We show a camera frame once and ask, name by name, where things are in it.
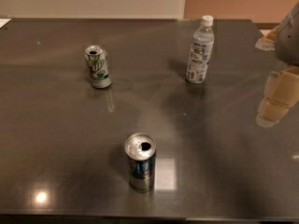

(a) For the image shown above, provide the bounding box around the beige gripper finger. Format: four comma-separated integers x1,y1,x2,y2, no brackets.
255,26,278,51
256,66,299,128

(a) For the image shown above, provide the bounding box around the clear blue-label plastic bottle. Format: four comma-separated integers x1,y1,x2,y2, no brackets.
186,15,215,84

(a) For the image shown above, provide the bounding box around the blue silver redbull can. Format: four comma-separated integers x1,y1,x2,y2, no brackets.
124,133,156,192

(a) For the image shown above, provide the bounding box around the green white 7up can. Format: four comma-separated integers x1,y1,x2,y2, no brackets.
85,45,112,89

